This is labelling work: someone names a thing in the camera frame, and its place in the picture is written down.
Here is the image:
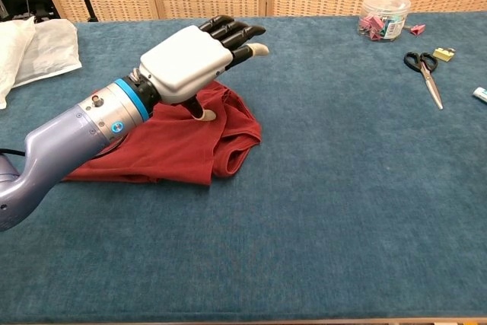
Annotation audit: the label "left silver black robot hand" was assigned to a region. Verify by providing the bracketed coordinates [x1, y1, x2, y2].
[137, 14, 270, 123]

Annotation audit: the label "red t-shirt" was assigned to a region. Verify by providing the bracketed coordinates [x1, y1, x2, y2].
[62, 80, 263, 187]

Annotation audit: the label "white translucent plastic bag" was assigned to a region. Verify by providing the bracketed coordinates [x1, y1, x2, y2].
[14, 18, 83, 88]

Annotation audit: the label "blue carpet table mat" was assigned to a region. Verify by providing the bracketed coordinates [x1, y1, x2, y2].
[0, 11, 487, 324]

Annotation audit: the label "clear jar of binder clips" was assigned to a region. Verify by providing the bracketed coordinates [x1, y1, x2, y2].
[356, 0, 412, 43]

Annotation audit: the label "pink binder clip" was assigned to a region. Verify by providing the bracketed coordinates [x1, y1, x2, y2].
[403, 23, 426, 37]

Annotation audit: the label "black handled scissors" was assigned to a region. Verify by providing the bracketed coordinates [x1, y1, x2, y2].
[403, 50, 445, 111]

